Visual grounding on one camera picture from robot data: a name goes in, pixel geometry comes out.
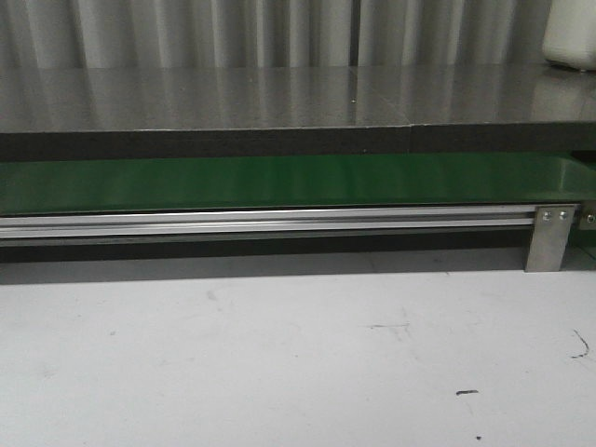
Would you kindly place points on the green conveyor belt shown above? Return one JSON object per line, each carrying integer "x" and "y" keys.
{"x": 92, "y": 186}

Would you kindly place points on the grey pleated curtain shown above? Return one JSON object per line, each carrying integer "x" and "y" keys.
{"x": 221, "y": 34}

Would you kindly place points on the steel end bracket with bolt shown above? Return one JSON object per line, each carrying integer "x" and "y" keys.
{"x": 586, "y": 220}

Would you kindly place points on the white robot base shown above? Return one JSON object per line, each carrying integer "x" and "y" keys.
{"x": 569, "y": 38}

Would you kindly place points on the aluminium conveyor side rail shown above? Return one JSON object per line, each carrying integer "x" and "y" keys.
{"x": 154, "y": 224}

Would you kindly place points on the dark raised platform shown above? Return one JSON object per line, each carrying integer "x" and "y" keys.
{"x": 122, "y": 113}

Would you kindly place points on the steel conveyor support bracket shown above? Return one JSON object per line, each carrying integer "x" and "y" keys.
{"x": 551, "y": 231}

